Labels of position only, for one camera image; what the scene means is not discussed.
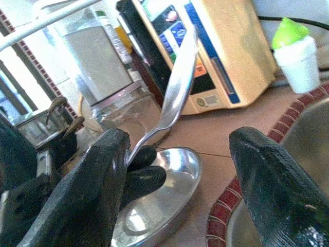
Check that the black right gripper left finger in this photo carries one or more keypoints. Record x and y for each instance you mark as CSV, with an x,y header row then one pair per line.
x,y
77,193

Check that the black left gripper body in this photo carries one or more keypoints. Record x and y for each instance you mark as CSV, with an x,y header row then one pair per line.
x,y
15,154

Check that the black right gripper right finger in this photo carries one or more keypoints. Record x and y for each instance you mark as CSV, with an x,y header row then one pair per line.
x,y
277,185

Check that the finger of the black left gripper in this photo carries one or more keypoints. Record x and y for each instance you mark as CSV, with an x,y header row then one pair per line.
x,y
144,157
146,180

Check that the steel spoon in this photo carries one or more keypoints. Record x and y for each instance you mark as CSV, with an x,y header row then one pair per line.
x,y
177,85

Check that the round steel plate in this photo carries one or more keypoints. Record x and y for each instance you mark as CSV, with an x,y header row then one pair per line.
x,y
167,195

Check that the glass jar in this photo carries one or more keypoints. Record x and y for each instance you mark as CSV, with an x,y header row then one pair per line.
x,y
123,115

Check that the stainless steel sink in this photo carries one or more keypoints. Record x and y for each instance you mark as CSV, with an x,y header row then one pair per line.
x,y
308,121

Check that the small white bottle green nozzle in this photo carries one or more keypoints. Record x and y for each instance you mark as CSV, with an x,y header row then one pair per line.
x,y
298,67

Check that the beige water ionizer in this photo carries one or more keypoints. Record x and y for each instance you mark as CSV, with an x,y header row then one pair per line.
x,y
244,51

